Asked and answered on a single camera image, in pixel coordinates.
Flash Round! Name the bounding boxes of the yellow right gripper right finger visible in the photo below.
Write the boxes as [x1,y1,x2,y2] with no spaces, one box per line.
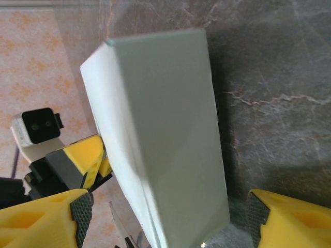
[245,188,331,248]

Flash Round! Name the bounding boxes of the light blue paper box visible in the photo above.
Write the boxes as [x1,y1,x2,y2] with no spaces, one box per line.
[79,28,231,248]

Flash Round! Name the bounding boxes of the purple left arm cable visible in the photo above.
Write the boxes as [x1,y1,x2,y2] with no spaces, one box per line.
[11,147,21,179]

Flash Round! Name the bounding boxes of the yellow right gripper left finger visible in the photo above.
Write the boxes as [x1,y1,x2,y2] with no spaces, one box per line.
[0,188,95,248]

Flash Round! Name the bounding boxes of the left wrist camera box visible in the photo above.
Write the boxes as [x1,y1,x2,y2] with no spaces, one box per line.
[10,107,65,163]

